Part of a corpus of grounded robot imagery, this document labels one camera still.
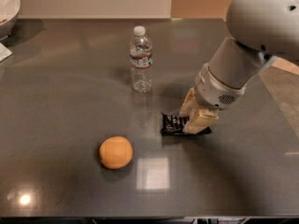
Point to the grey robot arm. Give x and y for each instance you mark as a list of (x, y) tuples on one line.
[(261, 31)]

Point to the orange fruit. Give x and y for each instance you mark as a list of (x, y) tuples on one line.
[(116, 152)]

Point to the clear plastic water bottle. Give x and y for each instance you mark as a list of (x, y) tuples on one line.
[(141, 61)]

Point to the white bowl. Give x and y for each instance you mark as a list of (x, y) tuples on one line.
[(9, 12)]

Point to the white paper sheet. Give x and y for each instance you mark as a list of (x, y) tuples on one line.
[(4, 52)]

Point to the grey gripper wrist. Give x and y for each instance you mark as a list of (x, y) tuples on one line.
[(214, 92)]

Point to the black rxbar chocolate wrapper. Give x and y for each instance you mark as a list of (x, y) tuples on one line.
[(175, 124)]

